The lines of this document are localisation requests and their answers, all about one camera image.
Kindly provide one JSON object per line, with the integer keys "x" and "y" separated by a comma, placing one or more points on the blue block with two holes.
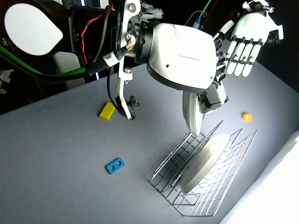
{"x": 115, "y": 166}

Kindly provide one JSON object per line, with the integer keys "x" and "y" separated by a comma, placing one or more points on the white plate with dark smudges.
{"x": 191, "y": 112}

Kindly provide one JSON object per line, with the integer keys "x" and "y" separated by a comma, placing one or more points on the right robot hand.
{"x": 182, "y": 56}

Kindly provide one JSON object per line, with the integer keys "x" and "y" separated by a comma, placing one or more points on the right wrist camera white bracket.
{"x": 121, "y": 93}

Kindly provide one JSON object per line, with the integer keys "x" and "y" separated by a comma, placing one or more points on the white robot body column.
{"x": 70, "y": 67}

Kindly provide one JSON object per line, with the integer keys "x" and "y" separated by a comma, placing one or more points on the white round plate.
{"x": 205, "y": 163}

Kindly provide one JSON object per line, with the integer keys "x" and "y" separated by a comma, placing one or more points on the yellow rectangular block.
{"x": 107, "y": 111}

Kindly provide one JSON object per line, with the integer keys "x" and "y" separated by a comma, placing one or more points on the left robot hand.
{"x": 252, "y": 28}

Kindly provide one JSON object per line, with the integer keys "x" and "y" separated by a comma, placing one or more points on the orange swirl cookie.
{"x": 247, "y": 117}

